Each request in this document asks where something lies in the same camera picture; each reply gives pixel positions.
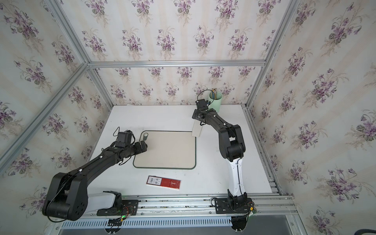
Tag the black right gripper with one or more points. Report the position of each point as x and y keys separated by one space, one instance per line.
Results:
x=195 y=114

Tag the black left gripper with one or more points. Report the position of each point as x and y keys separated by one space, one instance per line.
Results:
x=138 y=149

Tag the white ceramic knife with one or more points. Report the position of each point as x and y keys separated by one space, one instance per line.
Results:
x=197 y=128

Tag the beige green-rimmed cutting board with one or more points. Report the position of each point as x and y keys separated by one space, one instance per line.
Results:
x=167 y=150

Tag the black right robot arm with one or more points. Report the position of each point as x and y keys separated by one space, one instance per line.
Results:
x=231 y=147

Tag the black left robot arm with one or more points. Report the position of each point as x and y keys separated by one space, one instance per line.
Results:
x=67 y=197

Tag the light green utensil cup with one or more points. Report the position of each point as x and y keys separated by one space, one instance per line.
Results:
x=215 y=100

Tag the red flat box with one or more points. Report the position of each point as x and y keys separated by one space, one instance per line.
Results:
x=163 y=182

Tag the white ventilation grille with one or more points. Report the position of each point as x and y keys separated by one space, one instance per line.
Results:
x=150 y=222

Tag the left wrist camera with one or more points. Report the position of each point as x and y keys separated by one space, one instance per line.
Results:
x=122 y=137

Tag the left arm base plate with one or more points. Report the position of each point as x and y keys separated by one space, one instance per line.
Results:
x=117 y=208

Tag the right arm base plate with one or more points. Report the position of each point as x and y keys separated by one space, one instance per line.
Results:
x=227 y=206

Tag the aluminium mounting rail frame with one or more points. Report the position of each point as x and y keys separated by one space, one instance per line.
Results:
x=195 y=205

